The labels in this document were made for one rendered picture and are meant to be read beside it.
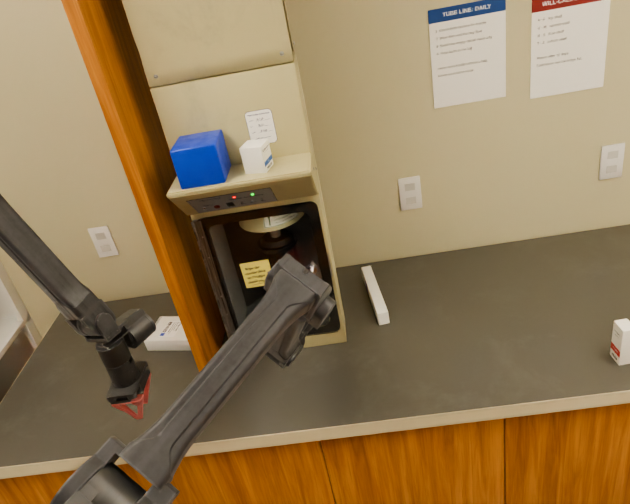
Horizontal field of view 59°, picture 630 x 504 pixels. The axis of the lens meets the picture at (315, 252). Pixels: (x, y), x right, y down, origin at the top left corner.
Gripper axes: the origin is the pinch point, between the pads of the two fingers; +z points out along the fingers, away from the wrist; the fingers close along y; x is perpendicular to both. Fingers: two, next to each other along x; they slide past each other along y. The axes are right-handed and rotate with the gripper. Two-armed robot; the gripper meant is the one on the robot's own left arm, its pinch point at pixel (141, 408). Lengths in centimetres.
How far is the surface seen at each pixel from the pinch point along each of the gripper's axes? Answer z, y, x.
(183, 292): -12.9, 24.6, -8.8
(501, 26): -51, 75, -102
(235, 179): -41, 23, -29
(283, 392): 16.4, 15.7, -28.4
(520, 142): -16, 75, -107
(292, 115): -49, 33, -44
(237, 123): -50, 33, -31
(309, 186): -35, 26, -45
